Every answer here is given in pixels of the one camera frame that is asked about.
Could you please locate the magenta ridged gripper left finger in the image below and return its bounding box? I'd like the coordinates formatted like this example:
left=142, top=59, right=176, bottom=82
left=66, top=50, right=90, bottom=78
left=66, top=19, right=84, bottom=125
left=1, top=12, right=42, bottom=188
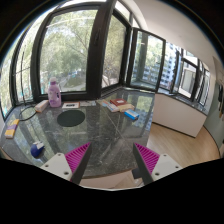
left=40, top=142, right=93, bottom=185

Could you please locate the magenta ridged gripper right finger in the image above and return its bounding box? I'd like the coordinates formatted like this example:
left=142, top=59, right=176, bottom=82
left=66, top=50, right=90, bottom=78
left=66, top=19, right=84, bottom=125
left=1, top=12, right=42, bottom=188
left=132, top=142, right=183, bottom=186

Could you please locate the round dark mouse pad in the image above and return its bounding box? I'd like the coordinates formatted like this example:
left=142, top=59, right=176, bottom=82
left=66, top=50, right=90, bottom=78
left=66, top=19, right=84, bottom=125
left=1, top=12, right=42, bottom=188
left=57, top=110, right=85, bottom=127

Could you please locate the blue computer mouse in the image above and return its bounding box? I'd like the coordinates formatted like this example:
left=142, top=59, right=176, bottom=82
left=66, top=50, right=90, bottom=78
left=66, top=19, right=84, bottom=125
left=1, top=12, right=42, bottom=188
left=30, top=141, right=44, bottom=157

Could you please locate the blue white box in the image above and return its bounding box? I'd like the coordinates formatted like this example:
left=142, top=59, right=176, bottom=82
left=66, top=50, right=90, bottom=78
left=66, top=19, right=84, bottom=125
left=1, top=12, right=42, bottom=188
left=124, top=109, right=139, bottom=120

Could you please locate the white flat box black label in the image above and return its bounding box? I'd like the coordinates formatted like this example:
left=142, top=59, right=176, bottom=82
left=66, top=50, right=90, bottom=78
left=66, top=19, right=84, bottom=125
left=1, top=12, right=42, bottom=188
left=62, top=102, right=80, bottom=109

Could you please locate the tan box beside red book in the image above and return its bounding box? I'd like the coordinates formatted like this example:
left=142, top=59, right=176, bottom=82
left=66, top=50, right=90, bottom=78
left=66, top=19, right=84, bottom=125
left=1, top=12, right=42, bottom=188
left=118, top=104, right=135, bottom=112

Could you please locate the teal striped flat box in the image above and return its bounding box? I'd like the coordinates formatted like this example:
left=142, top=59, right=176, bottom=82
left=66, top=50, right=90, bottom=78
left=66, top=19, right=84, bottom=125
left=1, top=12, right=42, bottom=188
left=97, top=99, right=119, bottom=112

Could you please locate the beige box near bottle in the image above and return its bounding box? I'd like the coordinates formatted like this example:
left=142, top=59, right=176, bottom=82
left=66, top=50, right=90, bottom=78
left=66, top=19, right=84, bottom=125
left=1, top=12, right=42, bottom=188
left=35, top=100, right=49, bottom=113

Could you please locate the purple detergent bottle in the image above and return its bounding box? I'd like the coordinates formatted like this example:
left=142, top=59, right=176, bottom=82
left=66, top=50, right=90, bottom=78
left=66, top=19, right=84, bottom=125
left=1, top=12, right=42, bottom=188
left=48, top=77, right=61, bottom=108

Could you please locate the yellow purple box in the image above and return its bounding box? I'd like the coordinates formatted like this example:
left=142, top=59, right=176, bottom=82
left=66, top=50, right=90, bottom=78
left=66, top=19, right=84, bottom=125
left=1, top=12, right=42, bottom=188
left=5, top=119, right=19, bottom=139

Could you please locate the black cable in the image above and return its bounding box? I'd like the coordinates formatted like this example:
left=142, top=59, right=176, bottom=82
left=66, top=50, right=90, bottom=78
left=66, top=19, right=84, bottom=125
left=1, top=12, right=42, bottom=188
left=18, top=104, right=38, bottom=122

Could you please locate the open black window frame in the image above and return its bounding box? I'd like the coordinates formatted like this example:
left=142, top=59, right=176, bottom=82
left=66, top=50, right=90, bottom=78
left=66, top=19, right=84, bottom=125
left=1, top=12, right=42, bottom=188
left=126, top=28, right=166, bottom=92

